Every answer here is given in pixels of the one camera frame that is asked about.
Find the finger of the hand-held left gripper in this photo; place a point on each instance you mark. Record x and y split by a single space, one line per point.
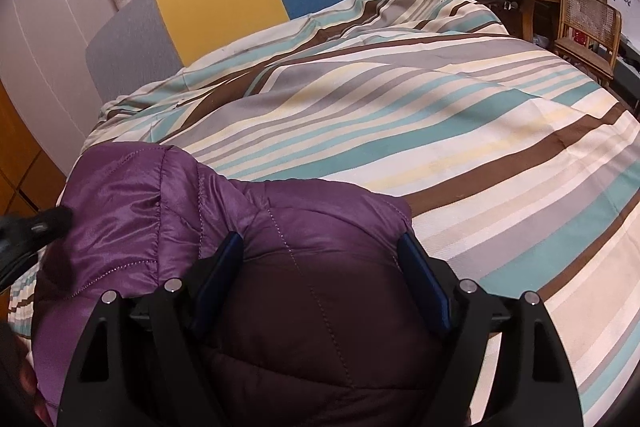
50 224

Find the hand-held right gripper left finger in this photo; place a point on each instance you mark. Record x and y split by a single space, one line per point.
217 287

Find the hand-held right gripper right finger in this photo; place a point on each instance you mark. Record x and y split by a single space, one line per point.
425 282

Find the purple quilted down jacket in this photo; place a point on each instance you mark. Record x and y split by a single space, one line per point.
310 232

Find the wooden wardrobe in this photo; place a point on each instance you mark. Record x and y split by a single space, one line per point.
20 157

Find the striped duvet cover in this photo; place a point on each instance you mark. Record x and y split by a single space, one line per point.
450 132

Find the rattan wooden chair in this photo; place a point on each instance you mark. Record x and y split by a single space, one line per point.
587 22

